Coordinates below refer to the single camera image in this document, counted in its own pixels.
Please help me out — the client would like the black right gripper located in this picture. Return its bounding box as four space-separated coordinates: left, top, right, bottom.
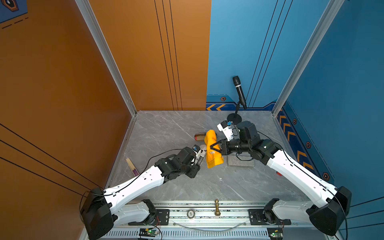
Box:
210 137 252 156

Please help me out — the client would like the yellow microfibre cloth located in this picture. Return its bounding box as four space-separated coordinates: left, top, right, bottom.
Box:
204 130 224 169

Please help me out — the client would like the grey eyeglass case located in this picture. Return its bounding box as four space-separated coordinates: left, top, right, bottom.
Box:
227 155 255 168

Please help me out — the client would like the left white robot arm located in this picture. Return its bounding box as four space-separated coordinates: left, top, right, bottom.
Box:
80 145 207 240

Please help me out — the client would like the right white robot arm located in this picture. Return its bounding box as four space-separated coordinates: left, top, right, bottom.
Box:
205 121 352 236

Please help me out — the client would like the plaid eyeglass pouch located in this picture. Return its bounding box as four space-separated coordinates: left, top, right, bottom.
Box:
194 133 206 142

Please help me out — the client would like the black microphone stand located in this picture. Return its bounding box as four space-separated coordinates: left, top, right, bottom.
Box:
227 102 242 125

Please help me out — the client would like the wooden folding fan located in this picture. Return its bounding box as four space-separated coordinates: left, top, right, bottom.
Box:
126 158 140 177

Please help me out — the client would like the black microphone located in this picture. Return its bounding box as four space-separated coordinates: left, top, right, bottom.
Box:
233 76 248 110

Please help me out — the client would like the brass chess piece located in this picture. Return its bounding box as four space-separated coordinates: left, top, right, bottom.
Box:
215 199 221 216

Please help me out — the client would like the left green circuit board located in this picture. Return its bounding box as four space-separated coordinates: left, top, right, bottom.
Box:
139 228 161 239

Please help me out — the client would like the green circuit board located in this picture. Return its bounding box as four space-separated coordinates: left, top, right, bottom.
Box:
267 228 284 240
139 228 161 239

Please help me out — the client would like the right green circuit board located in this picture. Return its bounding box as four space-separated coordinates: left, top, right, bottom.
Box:
267 228 284 240

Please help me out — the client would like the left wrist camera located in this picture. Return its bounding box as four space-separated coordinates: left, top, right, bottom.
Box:
192 145 206 166

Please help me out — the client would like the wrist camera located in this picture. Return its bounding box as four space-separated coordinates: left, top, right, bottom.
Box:
192 145 206 166
217 121 239 142

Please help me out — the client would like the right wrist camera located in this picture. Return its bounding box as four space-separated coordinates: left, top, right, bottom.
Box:
217 121 239 142

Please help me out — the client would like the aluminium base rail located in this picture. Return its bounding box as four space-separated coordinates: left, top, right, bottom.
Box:
101 200 344 240

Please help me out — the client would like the aluminium corner post right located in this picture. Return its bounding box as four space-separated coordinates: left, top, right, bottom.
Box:
272 0 345 117

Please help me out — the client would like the aluminium corner post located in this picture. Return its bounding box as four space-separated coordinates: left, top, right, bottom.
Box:
75 0 138 117
272 0 345 117

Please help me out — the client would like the aluminium corner post left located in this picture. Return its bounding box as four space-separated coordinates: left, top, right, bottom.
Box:
75 0 138 117

